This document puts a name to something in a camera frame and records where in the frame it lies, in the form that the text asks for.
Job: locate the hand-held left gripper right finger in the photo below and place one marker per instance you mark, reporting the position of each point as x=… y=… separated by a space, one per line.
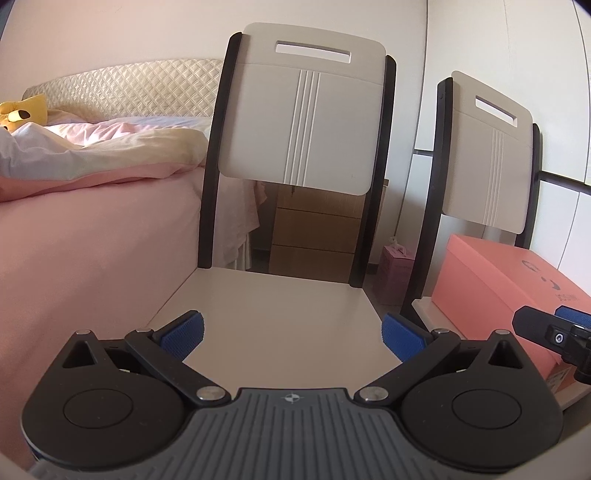
x=401 y=337

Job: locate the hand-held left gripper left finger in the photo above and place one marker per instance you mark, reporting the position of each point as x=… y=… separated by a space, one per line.
x=182 y=334

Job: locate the small pink box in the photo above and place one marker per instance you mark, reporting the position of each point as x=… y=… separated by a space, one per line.
x=397 y=277

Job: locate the coral box lid with logo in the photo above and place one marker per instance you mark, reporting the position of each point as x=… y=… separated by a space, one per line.
x=485 y=272

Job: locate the wooden drawer cabinet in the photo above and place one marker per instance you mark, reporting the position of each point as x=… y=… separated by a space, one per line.
x=309 y=235

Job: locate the white wardrobe with black trim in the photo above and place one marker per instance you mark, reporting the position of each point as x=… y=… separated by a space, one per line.
x=508 y=37

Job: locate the yellow plush toy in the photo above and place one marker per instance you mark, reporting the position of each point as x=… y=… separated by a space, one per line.
x=23 y=113

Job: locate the white chair with black frame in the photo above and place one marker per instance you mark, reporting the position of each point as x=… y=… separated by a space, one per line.
x=300 y=138
x=489 y=175

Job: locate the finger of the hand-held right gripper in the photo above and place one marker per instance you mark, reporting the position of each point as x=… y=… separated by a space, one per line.
x=535 y=325
x=577 y=317

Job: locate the quilted cream headboard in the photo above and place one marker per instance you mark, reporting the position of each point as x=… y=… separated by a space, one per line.
x=138 y=87

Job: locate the bed with pink sheet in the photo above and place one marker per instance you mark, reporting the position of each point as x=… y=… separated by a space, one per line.
x=92 y=254

